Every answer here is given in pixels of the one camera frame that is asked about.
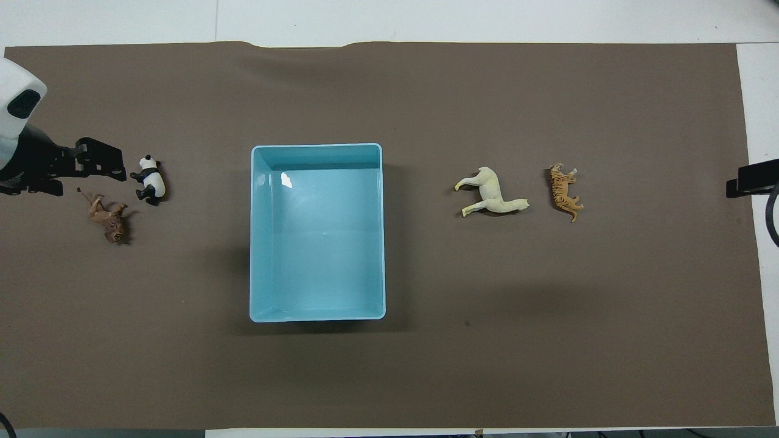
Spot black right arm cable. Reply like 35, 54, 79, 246
765, 187, 779, 248

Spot brown lion toy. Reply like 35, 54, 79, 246
77, 187, 130, 245

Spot orange striped tiger toy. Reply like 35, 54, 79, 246
550, 162, 585, 223

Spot cream llama toy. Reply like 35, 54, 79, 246
455, 166, 530, 218

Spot brown table mat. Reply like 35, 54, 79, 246
0, 41, 777, 429

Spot light blue storage box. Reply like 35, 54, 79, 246
249, 143, 387, 323

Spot black and white panda toy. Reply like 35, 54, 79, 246
131, 155, 166, 206

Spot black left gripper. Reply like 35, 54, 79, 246
0, 125, 128, 197

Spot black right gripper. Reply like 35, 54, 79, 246
725, 159, 779, 199

